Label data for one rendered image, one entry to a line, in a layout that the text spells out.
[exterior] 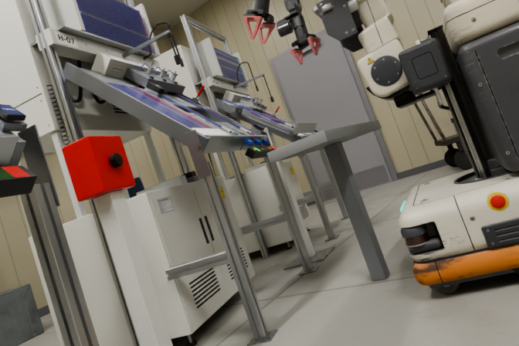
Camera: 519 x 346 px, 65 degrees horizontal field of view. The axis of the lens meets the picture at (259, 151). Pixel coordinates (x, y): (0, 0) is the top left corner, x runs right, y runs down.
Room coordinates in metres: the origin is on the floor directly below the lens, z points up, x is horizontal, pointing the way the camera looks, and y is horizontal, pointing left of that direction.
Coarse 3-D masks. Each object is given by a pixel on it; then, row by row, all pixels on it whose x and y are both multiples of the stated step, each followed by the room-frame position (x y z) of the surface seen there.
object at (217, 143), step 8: (208, 136) 1.48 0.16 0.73; (216, 136) 1.52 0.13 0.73; (224, 136) 1.59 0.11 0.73; (232, 136) 1.67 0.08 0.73; (240, 136) 1.75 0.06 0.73; (248, 136) 1.84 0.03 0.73; (256, 136) 1.95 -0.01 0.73; (264, 136) 2.06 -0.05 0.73; (208, 144) 1.49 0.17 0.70; (216, 144) 1.56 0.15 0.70; (224, 144) 1.63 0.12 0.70; (232, 144) 1.72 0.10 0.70; (240, 144) 1.80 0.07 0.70; (208, 152) 1.53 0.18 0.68
